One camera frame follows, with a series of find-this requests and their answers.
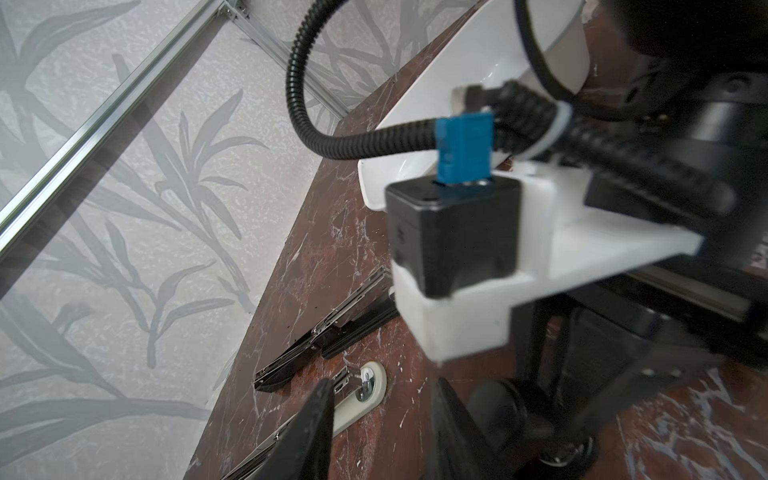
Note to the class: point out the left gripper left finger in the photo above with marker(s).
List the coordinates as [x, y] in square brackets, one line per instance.
[304, 451]

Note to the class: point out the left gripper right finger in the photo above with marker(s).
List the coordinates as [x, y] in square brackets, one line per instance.
[460, 450]

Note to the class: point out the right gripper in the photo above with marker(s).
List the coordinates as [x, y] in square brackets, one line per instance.
[586, 354]

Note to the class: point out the beige stapler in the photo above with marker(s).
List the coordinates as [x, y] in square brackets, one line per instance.
[357, 391]

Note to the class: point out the black stapler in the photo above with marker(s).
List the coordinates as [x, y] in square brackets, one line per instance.
[364, 311]

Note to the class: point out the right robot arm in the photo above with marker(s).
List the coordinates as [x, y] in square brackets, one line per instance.
[700, 100]

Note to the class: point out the white oval tray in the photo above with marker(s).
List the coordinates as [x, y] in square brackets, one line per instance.
[486, 52]

